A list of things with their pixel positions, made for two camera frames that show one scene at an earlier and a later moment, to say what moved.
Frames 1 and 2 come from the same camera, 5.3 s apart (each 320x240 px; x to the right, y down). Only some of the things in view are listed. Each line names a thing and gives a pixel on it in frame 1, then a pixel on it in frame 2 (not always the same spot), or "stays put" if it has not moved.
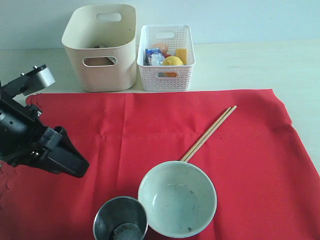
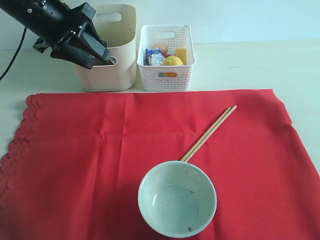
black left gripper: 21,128 to 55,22
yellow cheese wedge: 182,53 stays put
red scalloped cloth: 266,177 stays put
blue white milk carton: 153,56 stays put
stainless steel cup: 123,218 to 112,59
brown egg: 162,47 stays put
